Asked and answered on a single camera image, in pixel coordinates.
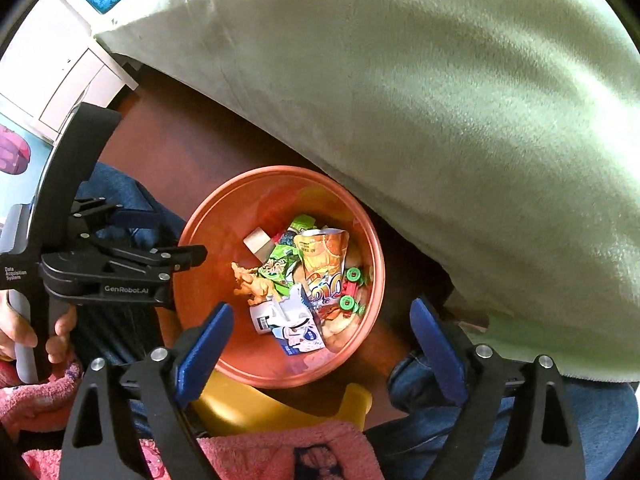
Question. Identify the orange dinosaur toy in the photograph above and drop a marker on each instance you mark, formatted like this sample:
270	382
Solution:
255	285

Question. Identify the white nightstand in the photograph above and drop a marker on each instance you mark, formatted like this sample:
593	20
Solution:
80	75

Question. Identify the orange snack packet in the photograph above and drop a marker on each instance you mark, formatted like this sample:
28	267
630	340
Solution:
320	260

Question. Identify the person's left leg in jeans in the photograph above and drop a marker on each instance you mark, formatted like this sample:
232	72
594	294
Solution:
125	195

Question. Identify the orange round bin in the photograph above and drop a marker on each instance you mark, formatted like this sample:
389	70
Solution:
215	240

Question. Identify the pink printed towel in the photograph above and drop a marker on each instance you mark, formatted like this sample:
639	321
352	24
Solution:
250	455

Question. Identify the green snack wrapper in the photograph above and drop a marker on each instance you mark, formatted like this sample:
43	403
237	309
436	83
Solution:
280	265

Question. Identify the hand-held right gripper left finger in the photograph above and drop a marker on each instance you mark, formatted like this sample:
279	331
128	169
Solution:
205	345

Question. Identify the person's right leg in jeans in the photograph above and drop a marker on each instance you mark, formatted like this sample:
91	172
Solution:
590	420

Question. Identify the person's left hand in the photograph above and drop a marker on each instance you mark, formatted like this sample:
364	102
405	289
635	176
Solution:
60	335

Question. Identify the person's leg in jeans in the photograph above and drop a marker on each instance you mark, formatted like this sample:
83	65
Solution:
125	195
590	420

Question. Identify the yellow plastic stool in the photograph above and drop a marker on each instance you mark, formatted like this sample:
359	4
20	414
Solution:
235	405

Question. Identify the red toy car green wheels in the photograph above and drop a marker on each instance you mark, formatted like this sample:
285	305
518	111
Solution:
352	290

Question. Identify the small wooden block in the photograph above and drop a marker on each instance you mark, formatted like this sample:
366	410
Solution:
257	241

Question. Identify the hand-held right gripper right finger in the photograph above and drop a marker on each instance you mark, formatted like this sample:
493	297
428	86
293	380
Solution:
437	345

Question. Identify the green bed blanket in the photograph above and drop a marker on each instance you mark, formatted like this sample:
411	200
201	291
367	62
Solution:
425	110

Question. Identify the white blue packet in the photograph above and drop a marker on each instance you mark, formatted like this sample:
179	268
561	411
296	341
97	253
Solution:
300	332

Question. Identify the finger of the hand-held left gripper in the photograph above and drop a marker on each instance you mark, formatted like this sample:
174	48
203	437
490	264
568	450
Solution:
135	219
150	260

